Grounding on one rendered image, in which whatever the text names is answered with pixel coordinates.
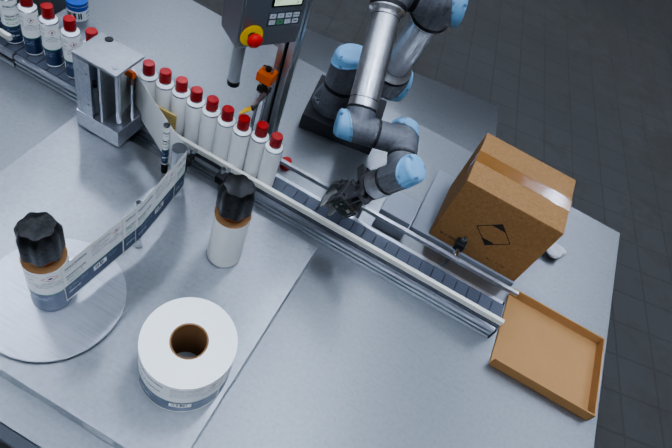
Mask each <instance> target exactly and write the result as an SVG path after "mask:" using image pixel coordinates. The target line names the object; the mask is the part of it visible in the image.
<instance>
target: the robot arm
mask: <svg viewBox="0 0 672 448"><path fill-rule="evenodd" d="M467 5H468V0H370V4H369V10H370V11H371V16H370V20H369V24H368V28H367V32H366V36H365V40H364V44H363V46H361V45H358V44H352V43H348V44H343V45H341V46H339V47H338V48H337V49H336V50H335V53H334V55H333V56H332V58H331V63H330V66H329V68H328V71H327V74H326V77H325V80H324V82H323V83H322V84H321V85H320V87H319V88H318V89H317V90H316V91H315V93H314V95H313V98H312V104H313V107H314V108H315V110H316V111H317V112H318V113H320V114H321V115H322V116H324V117H326V118H329V119H332V120H335V122H334V127H333V134H334V135H335V136H336V137H338V138H340V139H343V140H346V141H348V142H353V143H357V144H360V145H364V146H367V147H371V148H374V149H377V150H381V151H384V152H388V153H387V164H386V165H384V166H381V167H379V168H376V169H374V170H372V171H370V169H369V168H367V167H366V166H365V165H364V164H361V165H360V166H359V167H357V181H355V180H354V179H350V178H347V179H345V180H343V179H342V178H341V179H340V180H336V181H334V182H333V183H332V184H331V185H330V187H329V188H328V190H327V191H326V193H325V194H324V196H323V197H322V199H321V202H320V207H321V206H323V207H327V208H330V209H329V212H328V216H331V215H333V214H334V213H335V212H336V211H337V212H338V213H339V214H340V215H341V216H342V217H343V219H346V218H348V217H351V216H354V215H357V213H358V211H359V210H360V208H361V206H362V205H363V204H364V205H367V204H369V202H370V201H373V200H376V199H380V198H383V197H385V196H391V195H392V194H394V193H396V192H399V191H401V190H404V189H409V188H411V187H413V186H414V185H416V184H419V183H421V182H422V181H423V180H424V179H425V176H426V169H425V167H424V166H425V164H424V162H423V160H422V159H421V158H420V157H419V156H418V155H417V152H418V143H419V126H418V124H417V122H416V121H415V120H413V119H411V118H408V117H405V118H402V117H399V118H396V119H395V120H393V121H392V123H391V122H387V121H384V120H381V119H377V118H375V116H376V112H377V109H378V105H379V101H380V97H382V98H385V99H387V100H392V101H400V100H402V99H403V98H404V97H405V96H406V95H407V93H408V90H409V89H410V87H411V85H412V81H413V71H412V69H411V68H412V67H413V65H414V64H415V62H416V61H417V60H418V58H419V57H420V55H421V54H422V53H423V51H424V50H425V48H426V47H427V46H428V44H429V43H430V41H431V40H432V39H433V37H434V36H435V34H440V33H442V32H444V31H445V30H446V28H447V27H448V26H451V28H453V27H454V28H457V27H458V26H459V25H460V23H461V22H462V19H463V17H464V14H465V12H466V8H467ZM406 12H409V13H410V19H409V20H408V22H407V24H406V25H405V27H404V29H403V30H402V32H401V33H400V35H399V37H398V38H397V40H396V42H395V43H394V41H395V37H396V33H397V29H398V26H399V22H400V20H401V19H402V18H404V17H405V14H406ZM351 214H352V215H351ZM348 215H349V216H348Z"/></svg>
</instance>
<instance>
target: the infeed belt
mask: <svg viewBox="0 0 672 448"><path fill-rule="evenodd" d="M15 53H16V54H17V55H19V56H21V57H23V58H24V59H26V60H28V61H30V62H31V63H33V64H35V65H37V66H38V67H40V68H42V69H44V70H45V71H47V72H49V73H51V74H52V75H54V76H56V77H58V78H59V79H61V80H63V81H65V82H66V83H68V84H70V85H72V86H73V87H75V80H73V79H70V78H68V77H67V76H66V70H65V62H64V65H63V66H62V67H60V68H51V67H49V66H47V65H46V63H45V55H44V53H43V55H41V56H37V57H33V56H29V55H28V54H27V53H26V52H25V47H24V48H22V49H20V50H19V51H17V52H15ZM75 88H76V87H75ZM195 156H196V157H198V158H200V159H201V160H203V161H205V162H207V163H208V164H210V165H212V166H214V167H215V168H217V169H219V170H221V166H219V165H217V164H215V163H214V162H212V161H210V160H208V159H207V158H205V157H203V156H201V155H200V154H198V153H196V154H195ZM276 178H277V179H276ZM287 184H288V185H287ZM272 188H274V189H275V190H277V191H279V192H281V193H282V194H284V195H286V196H288V197H289V198H291V199H293V200H295V201H296V202H298V203H300V204H302V205H304V206H305V207H307V208H309V209H311V210H312V211H314V212H316V213H318V214H319V215H321V216H323V217H325V218H326V219H328V220H330V221H332V222H333V223H335V224H337V225H339V226H340V227H342V228H344V229H346V230H347V231H349V232H351V233H353V234H355V235H356V236H358V237H360V238H362V239H363V240H365V241H367V242H369V243H370V244H372V245H374V246H376V247H377V248H379V249H381V250H383V251H384V252H386V253H388V254H390V255H391V256H393V257H395V258H397V259H398V260H400V261H402V262H404V263H405V264H407V265H409V266H411V267H413V268H414V269H416V270H418V271H420V272H421V273H423V274H425V275H427V276H428V277H430V278H432V279H434V280H435V281H437V282H439V283H441V284H442V285H444V286H446V287H448V288H449V289H451V290H453V291H455V292H456V293H458V294H460V295H462V296H464V297H465V298H467V299H469V300H471V301H472V302H474V303H476V304H478V305H479V306H481V307H483V308H485V309H486V310H488V311H490V312H492V313H493V314H495V315H497V316H499V317H500V318H501V315H502V311H503V308H504V305H503V304H501V303H499V302H497V301H496V300H494V299H493V300H492V298H490V297H488V296H487V295H485V294H483V293H481V292H480V291H478V290H476V289H474V288H473V287H471V286H469V285H467V284H466V283H464V282H462V281H460V280H457V278H455V277H453V276H451V275H450V274H448V273H446V272H444V271H443V270H441V269H439V268H437V267H436V266H435V267H434V265H432V264H430V263H428V262H427V261H425V260H423V259H421V258H420V257H418V256H416V255H414V254H413V253H412V254H411V252H409V251H407V250H406V249H404V248H402V247H400V246H398V245H397V244H395V243H393V242H391V241H390V240H389V241H388V239H386V238H384V237H383V236H381V235H379V234H377V233H376V232H374V231H372V230H370V229H368V228H366V227H365V226H363V225H361V224H360V223H358V222H356V221H355V222H354V220H353V219H351V218H349V217H348V218H346V219H343V217H342V216H341V215H340V214H339V213H338V212H337V211H336V212H335V213H334V214H333V215H331V216H328V212H329V209H330V208H327V207H323V206H321V207H320V202H321V201H319V200H317V199H315V198H314V197H312V196H310V195H308V194H307V193H305V192H303V191H301V190H299V189H298V188H296V187H294V186H293V185H291V184H289V183H287V182H285V181H284V180H282V179H280V178H278V177H277V176H275V180H274V183H273V186H272ZM298 190H299V191H298ZM256 191H257V192H259V193H261V194H263V195H264V196H266V197H268V198H270V199H271V200H273V201H275V202H277V203H278V204H280V205H282V206H284V207H285V208H287V209H289V210H291V211H292V212H294V213H296V214H298V215H299V216H301V217H303V218H305V219H306V220H308V221H310V222H312V223H313V224H315V225H317V226H319V227H320V228H322V229H324V230H326V231H327V232H329V233H331V234H333V235H334V236H336V237H338V238H340V239H341V240H343V241H345V242H347V243H348V244H350V245H352V246H354V247H355V248H357V249H359V250H361V251H362V252H364V253H366V254H368V255H369V256H371V257H373V258H375V259H376V260H378V261H380V262H382V263H383V264H385V265H387V266H389V267H390V268H392V269H394V270H396V271H397V272H399V273H401V274H403V275H405V276H406V277H408V278H410V279H412V280H413V281H415V282H417V283H419V284H420V285H422V286H424V287H426V288H427V289H429V290H431V291H433V292H434V293H436V294H438V295H440V296H441V297H443V298H445V299H447V300H448V301H450V302H452V303H454V304H455V305H457V306H459V307H461V308H462V309H464V310H466V311H468V312H469V313H471V314H473V315H475V316H476V317H478V318H480V319H482V320H483V321H485V322H487V323H489V324H490V325H492V326H494V327H496V328H498V324H496V323H494V322H493V321H491V320H489V319H487V318H485V317H484V316H482V315H480V314H478V313H477V312H475V311H473V310H471V309H470V308H468V307H466V306H464V305H463V304H461V303H459V302H457V301H456V300H454V299H452V298H450V297H449V296H447V295H445V294H443V293H442V292H440V291H438V290H436V289H435V288H433V287H431V286H429V285H428V284H426V283H424V282H422V281H421V280H419V279H417V278H415V277H414V276H412V275H410V274H408V273H407V272H405V271H403V270H401V269H400V268H398V267H396V266H394V265H393V264H391V263H389V262H387V261H386V260H384V259H382V258H380V257H378V256H377V255H375V254H373V253H371V252H370V251H368V250H366V249H364V248H363V247H361V246H359V245H357V244H356V243H354V242H352V241H350V240H349V239H347V238H345V237H343V236H342V235H340V234H338V233H336V232H335V231H333V230H331V229H329V228H328V227H326V226H324V225H322V224H321V223H319V222H317V221H315V220H314V219H312V218H310V217H308V216H307V215H305V214H303V213H301V212H300V211H298V210H296V209H294V208H293V207H291V206H289V205H287V204H286V203H284V202H282V201H280V200H279V199H277V198H275V197H273V196H272V195H270V194H268V193H266V192H264V191H263V190H261V189H259V188H257V187H256ZM365 228H366V229H365ZM376 235H377V236H376ZM399 247H400V248H399ZM422 260H423V261H422ZM445 273H446V274H445ZM468 287H469V288H468ZM480 293H481V294H480Z"/></svg>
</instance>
